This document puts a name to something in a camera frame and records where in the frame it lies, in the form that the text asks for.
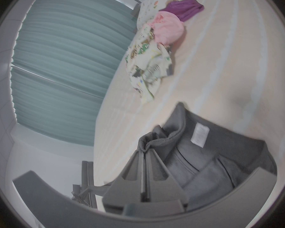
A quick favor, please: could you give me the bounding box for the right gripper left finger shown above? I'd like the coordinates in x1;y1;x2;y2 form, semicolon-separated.
102;150;146;204

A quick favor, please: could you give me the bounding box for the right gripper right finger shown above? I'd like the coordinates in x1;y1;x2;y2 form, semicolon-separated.
146;150;190;205

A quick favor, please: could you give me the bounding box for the black T-shirt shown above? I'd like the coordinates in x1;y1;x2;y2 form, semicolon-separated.
136;102;278;211

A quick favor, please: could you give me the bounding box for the bed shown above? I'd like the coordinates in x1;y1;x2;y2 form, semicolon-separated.
93;0;285;213

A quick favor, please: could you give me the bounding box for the blue-green curtain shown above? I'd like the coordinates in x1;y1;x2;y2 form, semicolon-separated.
12;0;139;99
10;64;105;148

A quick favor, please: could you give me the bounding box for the white printed garment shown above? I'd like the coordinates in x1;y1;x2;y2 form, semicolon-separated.
125;23;174;105

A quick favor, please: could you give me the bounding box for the pink garment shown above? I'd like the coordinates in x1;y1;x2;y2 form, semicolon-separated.
150;11;185;46

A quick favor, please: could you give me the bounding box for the grey bedside table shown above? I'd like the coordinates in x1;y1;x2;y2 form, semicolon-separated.
131;3;141;34

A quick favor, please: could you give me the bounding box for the purple garment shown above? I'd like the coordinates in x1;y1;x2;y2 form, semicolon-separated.
159;0;204;23

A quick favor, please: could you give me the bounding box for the white printed pillow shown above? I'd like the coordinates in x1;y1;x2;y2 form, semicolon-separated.
136;0;180;29

